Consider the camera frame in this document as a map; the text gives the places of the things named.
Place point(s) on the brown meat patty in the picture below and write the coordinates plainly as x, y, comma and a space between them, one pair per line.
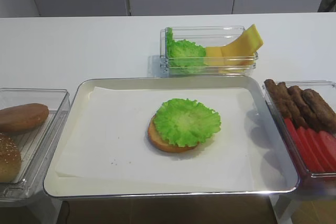
322, 110
308, 115
278, 101
296, 116

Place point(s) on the green lettuce in container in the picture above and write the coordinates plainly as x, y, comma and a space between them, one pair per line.
185, 57

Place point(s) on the flat yellow cheese slice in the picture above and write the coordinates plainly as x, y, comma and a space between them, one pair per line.
213, 57

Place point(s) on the silver metal baking tray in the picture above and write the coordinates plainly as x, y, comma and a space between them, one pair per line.
271, 166

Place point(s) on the white parchment paper sheet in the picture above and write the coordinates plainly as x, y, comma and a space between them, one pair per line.
109, 141

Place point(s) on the brown bottom bun in container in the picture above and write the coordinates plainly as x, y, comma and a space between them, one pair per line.
23, 117

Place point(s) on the clear bun container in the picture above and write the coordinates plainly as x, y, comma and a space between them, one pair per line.
37, 145

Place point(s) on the clear lettuce and cheese container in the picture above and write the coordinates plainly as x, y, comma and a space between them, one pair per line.
208, 36

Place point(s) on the bottom bun on tray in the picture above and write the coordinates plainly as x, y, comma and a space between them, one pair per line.
162, 145

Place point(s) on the sesame top bun right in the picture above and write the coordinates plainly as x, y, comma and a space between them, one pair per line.
10, 159

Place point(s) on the red tomato slice stack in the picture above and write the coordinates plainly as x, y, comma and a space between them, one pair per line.
317, 149

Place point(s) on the clear patty and tomato container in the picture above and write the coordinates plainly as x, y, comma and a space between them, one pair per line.
327, 90

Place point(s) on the leaning yellow cheese slice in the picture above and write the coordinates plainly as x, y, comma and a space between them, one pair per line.
241, 52

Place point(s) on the green lettuce leaf on bun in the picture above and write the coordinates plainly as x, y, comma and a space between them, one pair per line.
185, 122

